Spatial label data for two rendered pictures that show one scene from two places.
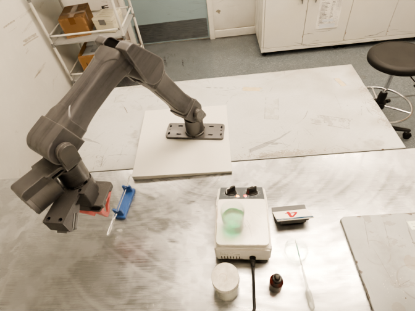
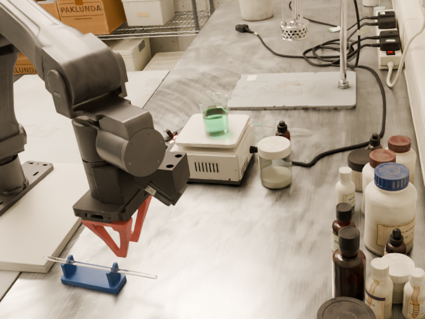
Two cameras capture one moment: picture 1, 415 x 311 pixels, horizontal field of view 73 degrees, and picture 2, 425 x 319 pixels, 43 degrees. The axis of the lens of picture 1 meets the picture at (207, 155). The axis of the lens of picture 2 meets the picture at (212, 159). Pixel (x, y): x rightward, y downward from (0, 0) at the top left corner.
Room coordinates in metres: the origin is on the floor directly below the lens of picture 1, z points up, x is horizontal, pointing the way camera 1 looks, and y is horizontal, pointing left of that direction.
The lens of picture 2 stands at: (0.15, 0.86, 1.46)
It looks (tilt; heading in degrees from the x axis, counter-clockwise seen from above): 30 degrees down; 281
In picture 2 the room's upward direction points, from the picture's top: 8 degrees counter-clockwise
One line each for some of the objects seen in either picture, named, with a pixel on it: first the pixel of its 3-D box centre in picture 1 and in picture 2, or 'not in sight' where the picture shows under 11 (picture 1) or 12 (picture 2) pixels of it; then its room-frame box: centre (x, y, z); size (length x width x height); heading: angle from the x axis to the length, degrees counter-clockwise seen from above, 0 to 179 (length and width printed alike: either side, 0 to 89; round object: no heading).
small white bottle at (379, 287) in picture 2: not in sight; (379, 289); (0.06, 0.33, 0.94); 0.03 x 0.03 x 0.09
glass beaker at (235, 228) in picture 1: (232, 219); (216, 116); (0.30, -0.03, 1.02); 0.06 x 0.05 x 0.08; 138
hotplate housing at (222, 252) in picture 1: (241, 220); (203, 149); (0.34, -0.06, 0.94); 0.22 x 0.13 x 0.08; 170
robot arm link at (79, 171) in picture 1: (68, 171); (102, 135); (0.39, 0.29, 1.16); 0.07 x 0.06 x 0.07; 140
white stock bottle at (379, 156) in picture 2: not in sight; (381, 184); (0.02, 0.11, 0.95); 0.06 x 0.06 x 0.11
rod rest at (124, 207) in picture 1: (123, 200); (91, 272); (0.47, 0.26, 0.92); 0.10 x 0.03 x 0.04; 166
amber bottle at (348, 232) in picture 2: not in sight; (348, 264); (0.09, 0.30, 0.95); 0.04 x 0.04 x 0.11
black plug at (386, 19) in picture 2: not in sight; (383, 23); (-0.10, -0.71, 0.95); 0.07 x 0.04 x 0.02; 174
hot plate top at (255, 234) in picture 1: (241, 221); (213, 130); (0.31, -0.06, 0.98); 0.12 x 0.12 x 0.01; 80
